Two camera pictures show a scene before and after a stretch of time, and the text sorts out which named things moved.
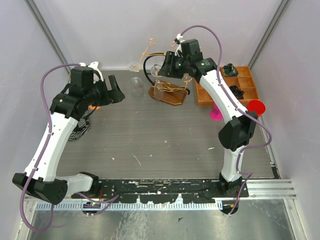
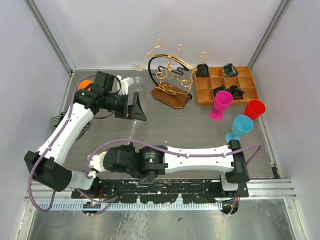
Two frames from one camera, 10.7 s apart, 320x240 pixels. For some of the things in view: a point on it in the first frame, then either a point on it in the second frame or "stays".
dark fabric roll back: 229,70 stays
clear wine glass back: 158,90 → 136,124
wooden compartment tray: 244,79 stays
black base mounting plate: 199,191 stays
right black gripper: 170,57 → 129,148
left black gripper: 114,95 → 138,113
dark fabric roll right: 238,93 stays
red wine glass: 256,105 stays
